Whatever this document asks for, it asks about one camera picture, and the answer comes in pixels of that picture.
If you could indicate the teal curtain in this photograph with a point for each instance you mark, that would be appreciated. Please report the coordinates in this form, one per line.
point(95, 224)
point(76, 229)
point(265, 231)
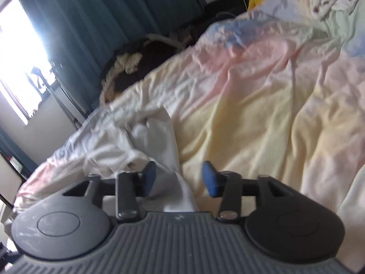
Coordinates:
point(80, 36)

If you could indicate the white garment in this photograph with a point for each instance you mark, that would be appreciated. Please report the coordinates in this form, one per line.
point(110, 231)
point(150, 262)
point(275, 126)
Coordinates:
point(128, 145)

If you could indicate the pastel rainbow bed sheet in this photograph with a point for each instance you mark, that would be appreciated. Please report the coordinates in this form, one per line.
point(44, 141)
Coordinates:
point(273, 91)

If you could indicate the dark clothes pile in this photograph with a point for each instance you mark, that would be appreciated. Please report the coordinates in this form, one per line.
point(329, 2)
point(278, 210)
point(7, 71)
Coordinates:
point(133, 61)

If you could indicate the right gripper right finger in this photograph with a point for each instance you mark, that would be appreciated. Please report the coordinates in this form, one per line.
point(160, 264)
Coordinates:
point(226, 185)

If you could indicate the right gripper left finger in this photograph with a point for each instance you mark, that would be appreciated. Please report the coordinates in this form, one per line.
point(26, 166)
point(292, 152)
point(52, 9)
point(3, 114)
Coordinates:
point(128, 187)

